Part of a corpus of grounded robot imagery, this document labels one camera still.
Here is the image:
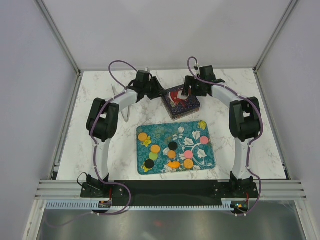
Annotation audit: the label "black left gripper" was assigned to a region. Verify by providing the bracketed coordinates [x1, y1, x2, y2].
[143, 77, 166, 101]

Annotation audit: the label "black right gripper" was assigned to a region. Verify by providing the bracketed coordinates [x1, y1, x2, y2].
[181, 76, 207, 98]

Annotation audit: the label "gold tin lid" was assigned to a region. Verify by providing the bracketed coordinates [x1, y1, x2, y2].
[161, 85, 201, 108]

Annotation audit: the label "square cookie tin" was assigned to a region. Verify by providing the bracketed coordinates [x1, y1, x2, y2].
[165, 105, 200, 121]

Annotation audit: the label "silver metal tongs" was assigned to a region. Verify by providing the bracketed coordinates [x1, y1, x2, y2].
[111, 83, 132, 123]

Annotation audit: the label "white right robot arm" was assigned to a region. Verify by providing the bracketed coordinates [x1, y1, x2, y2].
[183, 63, 264, 198]

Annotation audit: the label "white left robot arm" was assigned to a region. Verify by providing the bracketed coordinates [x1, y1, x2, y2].
[80, 70, 165, 198]

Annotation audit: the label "dotted orange biscuit far left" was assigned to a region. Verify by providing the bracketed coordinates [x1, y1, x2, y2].
[138, 132, 148, 142]

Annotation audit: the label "black sandwich cookie upper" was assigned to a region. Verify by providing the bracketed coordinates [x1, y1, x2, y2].
[168, 141, 178, 151]

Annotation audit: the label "black sandwich cookie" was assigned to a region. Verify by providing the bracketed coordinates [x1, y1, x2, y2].
[144, 159, 155, 169]
[168, 141, 178, 151]

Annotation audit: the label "teal floral serving tray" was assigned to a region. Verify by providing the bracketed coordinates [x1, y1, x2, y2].
[136, 120, 216, 175]

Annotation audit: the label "dotted orange biscuit centre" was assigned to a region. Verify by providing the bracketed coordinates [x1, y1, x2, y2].
[150, 144, 161, 154]

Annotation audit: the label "pink sandwich cookie upper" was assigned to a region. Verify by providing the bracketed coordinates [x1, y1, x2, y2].
[199, 136, 209, 145]

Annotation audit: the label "pink sandwich cookie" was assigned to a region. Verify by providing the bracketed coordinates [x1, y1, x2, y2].
[184, 150, 193, 159]
[199, 136, 209, 145]

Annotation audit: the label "plain orange cookie middle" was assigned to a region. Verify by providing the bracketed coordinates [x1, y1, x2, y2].
[167, 150, 176, 159]

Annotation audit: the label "green sandwich cookie lower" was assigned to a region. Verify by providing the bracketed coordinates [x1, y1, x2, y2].
[148, 152, 158, 161]

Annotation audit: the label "pink sandwich cookie lower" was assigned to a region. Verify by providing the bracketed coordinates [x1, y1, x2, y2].
[184, 150, 193, 159]

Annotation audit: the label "black sandwich cookie lower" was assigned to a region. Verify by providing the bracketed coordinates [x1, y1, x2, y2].
[144, 159, 155, 169]

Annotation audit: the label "orange fish cookie lower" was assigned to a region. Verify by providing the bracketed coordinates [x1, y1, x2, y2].
[167, 161, 181, 169]

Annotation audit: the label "dotted orange sandwich biscuit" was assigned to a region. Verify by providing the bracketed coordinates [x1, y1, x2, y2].
[183, 159, 194, 169]

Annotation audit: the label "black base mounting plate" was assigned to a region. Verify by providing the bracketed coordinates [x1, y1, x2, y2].
[80, 179, 260, 207]

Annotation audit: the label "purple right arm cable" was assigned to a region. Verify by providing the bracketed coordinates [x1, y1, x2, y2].
[187, 56, 263, 201]

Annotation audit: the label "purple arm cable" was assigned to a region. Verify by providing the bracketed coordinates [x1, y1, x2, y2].
[90, 59, 138, 183]
[187, 56, 263, 201]

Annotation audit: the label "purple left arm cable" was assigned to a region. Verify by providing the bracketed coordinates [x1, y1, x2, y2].
[90, 59, 138, 183]

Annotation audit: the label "aluminium frame rail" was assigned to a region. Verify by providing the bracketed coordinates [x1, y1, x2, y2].
[35, 179, 307, 201]

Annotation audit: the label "slotted white cable duct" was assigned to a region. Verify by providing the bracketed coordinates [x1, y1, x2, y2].
[45, 198, 250, 211]

